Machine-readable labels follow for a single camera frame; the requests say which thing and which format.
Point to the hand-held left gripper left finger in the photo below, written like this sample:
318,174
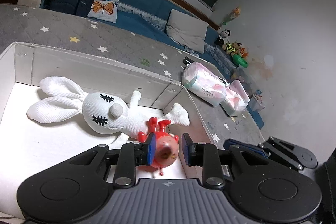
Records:
151,148

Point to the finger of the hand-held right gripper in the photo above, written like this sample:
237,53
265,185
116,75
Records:
249,144

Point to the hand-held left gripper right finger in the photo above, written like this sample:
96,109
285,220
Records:
187,150

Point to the red toy figure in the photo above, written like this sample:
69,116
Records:
160,132

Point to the white cardboard box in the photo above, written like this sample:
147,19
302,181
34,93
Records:
39,150

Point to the small clear plastic box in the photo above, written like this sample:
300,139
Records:
257,102

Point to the small pink tissue pack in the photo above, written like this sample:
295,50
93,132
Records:
235,98

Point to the white rabbit plush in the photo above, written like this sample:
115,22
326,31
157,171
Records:
105,111

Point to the clear plastic storage box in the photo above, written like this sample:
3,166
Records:
246,81

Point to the large pastel tissue pack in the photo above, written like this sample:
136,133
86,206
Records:
204,82

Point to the green plastic toy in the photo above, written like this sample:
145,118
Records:
240,60

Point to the small black object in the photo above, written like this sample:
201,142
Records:
188,60

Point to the orange fox plush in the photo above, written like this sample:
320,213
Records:
244,52

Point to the brown bear plush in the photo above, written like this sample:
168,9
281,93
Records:
232,48

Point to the panda plush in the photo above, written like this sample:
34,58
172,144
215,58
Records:
224,35

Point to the grey pillow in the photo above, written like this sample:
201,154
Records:
186,29

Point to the orange flower toy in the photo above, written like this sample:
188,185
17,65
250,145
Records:
235,12

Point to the grey star-print cover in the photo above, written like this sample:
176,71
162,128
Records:
78,29

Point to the blue sofa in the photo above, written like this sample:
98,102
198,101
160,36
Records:
141,1

